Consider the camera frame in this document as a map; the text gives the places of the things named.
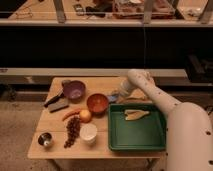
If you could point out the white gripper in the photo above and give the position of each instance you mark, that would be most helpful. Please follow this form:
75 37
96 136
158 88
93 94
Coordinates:
126 88

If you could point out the orange wooden bowl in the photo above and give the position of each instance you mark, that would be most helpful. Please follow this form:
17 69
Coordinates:
97 103

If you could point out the orange fruit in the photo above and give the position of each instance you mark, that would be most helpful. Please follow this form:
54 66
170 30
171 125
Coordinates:
85 116

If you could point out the blue sponge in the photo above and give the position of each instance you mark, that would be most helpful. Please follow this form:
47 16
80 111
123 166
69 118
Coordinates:
113 98

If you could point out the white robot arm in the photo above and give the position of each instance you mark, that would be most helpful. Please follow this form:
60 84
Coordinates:
189 135

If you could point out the wooden spatula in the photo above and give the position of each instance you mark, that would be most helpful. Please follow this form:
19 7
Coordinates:
135 114

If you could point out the green plastic tray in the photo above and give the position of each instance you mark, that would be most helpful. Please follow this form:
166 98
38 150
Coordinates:
145 134

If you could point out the purple plastic bowl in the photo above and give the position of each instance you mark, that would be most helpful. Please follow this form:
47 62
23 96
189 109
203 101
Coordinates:
74 90

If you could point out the white cup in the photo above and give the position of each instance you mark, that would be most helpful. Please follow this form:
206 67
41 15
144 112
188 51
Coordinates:
88 133

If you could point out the orange carrot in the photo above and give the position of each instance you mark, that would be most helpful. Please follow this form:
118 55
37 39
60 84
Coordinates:
73 112

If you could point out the wooden table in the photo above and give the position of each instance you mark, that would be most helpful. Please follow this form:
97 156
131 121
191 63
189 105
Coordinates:
57 136

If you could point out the bunch of dark grapes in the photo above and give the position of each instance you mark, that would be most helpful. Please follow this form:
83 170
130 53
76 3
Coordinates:
73 129

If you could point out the cluttered tray on shelf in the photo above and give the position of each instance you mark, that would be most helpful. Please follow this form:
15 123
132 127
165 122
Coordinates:
135 8

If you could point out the black remote control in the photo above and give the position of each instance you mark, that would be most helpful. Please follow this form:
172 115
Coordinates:
79 9

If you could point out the small steel cup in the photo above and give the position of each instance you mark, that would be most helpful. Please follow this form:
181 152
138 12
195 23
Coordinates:
45 139

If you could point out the eyeglasses on shelf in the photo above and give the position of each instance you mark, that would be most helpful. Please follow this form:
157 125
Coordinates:
24 13

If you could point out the black handled knife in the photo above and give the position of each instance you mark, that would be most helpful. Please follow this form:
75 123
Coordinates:
53 99

